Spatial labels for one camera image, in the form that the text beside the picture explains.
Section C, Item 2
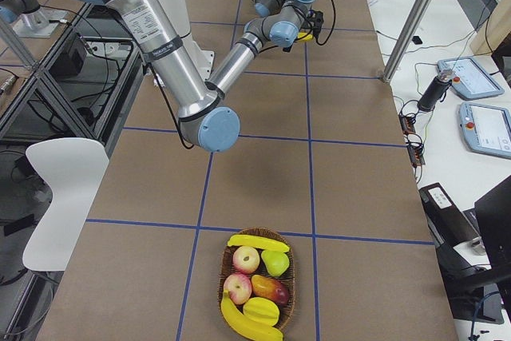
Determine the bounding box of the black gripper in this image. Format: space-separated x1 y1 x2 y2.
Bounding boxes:
300 15 313 34

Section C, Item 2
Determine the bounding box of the yellow banana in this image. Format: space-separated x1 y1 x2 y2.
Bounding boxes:
295 32 314 42

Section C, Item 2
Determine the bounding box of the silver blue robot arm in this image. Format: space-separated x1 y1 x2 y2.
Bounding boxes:
81 0 315 152

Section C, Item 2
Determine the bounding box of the yellow banana basket top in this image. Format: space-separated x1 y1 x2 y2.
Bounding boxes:
227 234 290 253

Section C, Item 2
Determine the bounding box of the yellow banana basket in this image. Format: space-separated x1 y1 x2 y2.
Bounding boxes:
227 234 290 253
220 290 283 341

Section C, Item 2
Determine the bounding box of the woven brown fruit basket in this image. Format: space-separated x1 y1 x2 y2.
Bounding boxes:
218 228 295 340

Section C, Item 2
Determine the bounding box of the yellow banana basket bottom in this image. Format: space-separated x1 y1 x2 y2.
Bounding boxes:
220 290 283 341

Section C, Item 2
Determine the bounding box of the small black puck device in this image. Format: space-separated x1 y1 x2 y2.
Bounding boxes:
412 35 422 45

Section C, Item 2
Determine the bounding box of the brown paper table cover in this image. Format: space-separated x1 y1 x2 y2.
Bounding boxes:
38 0 457 340

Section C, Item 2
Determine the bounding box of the white pillar with base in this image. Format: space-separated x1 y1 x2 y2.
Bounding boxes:
144 0 211 98

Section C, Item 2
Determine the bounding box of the black water bottle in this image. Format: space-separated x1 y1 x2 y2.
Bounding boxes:
418 69 454 112

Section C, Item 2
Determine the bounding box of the blue teach pendant far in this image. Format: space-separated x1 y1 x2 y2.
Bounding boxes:
437 57 504 101

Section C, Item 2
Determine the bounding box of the blue teach pendant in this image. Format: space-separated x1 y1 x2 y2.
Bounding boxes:
458 102 510 159
437 57 504 101

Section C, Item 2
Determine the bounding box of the blue teach pendant near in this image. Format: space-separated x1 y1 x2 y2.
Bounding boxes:
458 102 510 159

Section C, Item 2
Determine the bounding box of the green pear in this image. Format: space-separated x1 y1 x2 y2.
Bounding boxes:
261 250 290 277

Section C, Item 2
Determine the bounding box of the pink apple upper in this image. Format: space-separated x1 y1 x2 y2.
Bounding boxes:
232 246 260 274

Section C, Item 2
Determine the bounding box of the pink apple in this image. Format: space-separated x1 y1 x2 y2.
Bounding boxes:
232 246 260 274
224 272 252 305

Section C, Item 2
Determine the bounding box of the black box with label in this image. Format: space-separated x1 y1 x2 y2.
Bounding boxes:
419 183 486 259

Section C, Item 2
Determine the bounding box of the black monitor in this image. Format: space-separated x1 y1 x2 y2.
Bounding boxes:
461 176 510 317

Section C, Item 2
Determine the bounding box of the red yellow mango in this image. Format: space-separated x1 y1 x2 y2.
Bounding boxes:
251 275 290 306

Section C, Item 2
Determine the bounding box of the white chair back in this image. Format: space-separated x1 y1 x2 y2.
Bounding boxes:
22 137 109 272

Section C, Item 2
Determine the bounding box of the pink apple lower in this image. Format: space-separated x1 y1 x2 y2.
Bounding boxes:
224 272 252 305

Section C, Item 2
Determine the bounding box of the yellow starfruit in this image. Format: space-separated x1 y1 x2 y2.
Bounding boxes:
243 297 280 327

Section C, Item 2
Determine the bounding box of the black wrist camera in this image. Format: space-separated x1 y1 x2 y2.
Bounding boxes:
309 10 324 38

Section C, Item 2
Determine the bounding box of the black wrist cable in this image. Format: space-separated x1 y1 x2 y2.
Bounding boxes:
307 0 336 46

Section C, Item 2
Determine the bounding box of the aluminium frame post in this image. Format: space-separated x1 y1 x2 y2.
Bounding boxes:
381 0 431 84

